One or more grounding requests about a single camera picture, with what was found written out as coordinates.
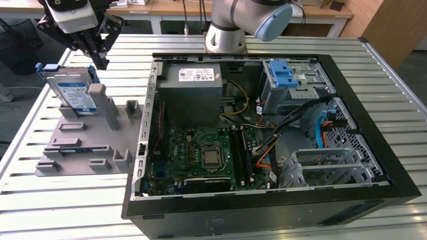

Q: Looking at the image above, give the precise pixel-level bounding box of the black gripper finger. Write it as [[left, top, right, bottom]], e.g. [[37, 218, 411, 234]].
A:
[[34, 13, 101, 70], [95, 13, 127, 71]]

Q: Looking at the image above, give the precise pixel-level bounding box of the hard disk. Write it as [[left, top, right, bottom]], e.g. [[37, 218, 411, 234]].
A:
[[34, 62, 101, 117]]

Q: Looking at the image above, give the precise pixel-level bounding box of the metal disk bay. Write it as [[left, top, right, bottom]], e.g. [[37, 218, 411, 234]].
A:
[[279, 147, 384, 189]]

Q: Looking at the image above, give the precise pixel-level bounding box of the long wooden desk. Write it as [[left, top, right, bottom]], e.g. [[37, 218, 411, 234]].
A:
[[0, 0, 355, 38]]

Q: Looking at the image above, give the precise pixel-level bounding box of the black mesh wastebasket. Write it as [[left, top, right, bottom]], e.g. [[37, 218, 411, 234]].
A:
[[0, 17, 44, 76]]

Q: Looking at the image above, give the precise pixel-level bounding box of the white stand foot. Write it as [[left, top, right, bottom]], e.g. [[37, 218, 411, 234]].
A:
[[0, 82, 14, 103]]

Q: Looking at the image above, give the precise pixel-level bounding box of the grey power supply unit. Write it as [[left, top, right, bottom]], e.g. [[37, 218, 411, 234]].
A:
[[156, 62, 224, 129]]

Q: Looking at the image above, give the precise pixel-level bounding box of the grey parts rack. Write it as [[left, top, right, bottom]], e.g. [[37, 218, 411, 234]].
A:
[[34, 83, 145, 177]]

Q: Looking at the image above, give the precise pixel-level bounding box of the RAM stick with blue label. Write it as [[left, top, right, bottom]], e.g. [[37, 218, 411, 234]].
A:
[[44, 146, 96, 154]]

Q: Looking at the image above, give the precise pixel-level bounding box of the green motherboard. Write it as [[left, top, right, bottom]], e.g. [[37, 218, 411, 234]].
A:
[[145, 126, 277, 196]]

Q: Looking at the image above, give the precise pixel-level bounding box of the blue plastic drive latch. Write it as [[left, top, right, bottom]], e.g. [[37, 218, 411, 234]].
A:
[[268, 59, 296, 88]]

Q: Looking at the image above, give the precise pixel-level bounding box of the CPU socket with metal cover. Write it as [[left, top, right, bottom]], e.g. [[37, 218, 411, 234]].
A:
[[197, 143, 225, 174]]

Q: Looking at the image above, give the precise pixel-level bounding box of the metal optical drive cage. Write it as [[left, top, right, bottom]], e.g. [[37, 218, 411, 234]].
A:
[[259, 59, 337, 116]]

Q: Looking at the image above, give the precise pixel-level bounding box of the silver CPU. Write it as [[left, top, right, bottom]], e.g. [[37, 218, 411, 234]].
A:
[[201, 149, 223, 169]]

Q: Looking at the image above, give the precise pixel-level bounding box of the black RAM slot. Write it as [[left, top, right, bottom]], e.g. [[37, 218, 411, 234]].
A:
[[228, 126, 247, 186], [235, 126, 251, 185]]

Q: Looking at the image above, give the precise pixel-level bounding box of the dark brown box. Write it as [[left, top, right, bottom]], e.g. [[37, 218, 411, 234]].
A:
[[321, 0, 345, 12]]

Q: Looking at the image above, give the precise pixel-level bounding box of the black graphics card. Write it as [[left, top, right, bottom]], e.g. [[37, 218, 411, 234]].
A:
[[181, 176, 233, 194]]

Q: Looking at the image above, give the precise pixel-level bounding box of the black open PC case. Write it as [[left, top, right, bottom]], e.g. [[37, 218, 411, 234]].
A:
[[120, 52, 421, 239]]

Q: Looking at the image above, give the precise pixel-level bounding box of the wooden cabinet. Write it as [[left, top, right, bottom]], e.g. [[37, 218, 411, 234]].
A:
[[339, 0, 427, 70]]

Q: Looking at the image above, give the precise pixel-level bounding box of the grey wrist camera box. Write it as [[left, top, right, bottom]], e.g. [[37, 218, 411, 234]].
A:
[[44, 0, 100, 35]]

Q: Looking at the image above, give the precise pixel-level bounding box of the black cable with silver plug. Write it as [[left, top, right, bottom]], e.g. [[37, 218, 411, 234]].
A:
[[181, 0, 191, 35]]

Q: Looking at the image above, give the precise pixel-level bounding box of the thin black cable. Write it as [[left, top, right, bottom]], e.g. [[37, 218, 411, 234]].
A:
[[199, 0, 207, 33]]

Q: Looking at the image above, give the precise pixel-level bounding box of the thin red wire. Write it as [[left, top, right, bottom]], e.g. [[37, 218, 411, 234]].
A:
[[151, 101, 167, 155]]

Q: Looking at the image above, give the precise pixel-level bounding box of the yellow wire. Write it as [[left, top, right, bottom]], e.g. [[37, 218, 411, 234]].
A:
[[219, 79, 251, 117]]

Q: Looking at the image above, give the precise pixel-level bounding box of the black cable bundle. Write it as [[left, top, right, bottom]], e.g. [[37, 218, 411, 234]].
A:
[[256, 96, 337, 161]]

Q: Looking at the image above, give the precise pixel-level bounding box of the orange wire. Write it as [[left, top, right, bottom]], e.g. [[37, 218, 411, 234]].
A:
[[255, 152, 280, 173]]

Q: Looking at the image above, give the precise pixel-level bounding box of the blue data wire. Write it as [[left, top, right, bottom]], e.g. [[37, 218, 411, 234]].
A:
[[312, 109, 336, 150]]

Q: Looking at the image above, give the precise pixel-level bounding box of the power wire with black plug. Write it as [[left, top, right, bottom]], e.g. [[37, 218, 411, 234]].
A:
[[324, 111, 360, 133]]

